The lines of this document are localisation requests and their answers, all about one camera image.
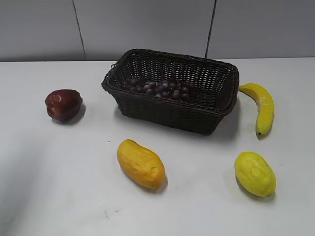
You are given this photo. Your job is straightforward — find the purple grape bunch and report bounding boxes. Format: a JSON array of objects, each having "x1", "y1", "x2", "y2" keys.
[{"x1": 122, "y1": 79, "x2": 194, "y2": 102}]

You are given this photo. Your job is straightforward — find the dark brown woven basket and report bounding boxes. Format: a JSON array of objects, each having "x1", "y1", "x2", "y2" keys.
[{"x1": 102, "y1": 49, "x2": 239, "y2": 134}]

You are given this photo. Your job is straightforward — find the orange yellow mango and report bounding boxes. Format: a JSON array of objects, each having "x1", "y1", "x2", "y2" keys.
[{"x1": 117, "y1": 139, "x2": 166, "y2": 189}]

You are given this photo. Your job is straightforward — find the dark red apple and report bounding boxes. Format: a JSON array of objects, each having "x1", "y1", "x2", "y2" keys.
[{"x1": 45, "y1": 89, "x2": 83, "y2": 122}]

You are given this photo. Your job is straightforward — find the yellow banana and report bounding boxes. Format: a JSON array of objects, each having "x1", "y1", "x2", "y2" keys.
[{"x1": 239, "y1": 83, "x2": 275, "y2": 136}]

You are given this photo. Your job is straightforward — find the yellow lemon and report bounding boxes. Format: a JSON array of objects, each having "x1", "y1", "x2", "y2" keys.
[{"x1": 234, "y1": 151, "x2": 277, "y2": 197}]

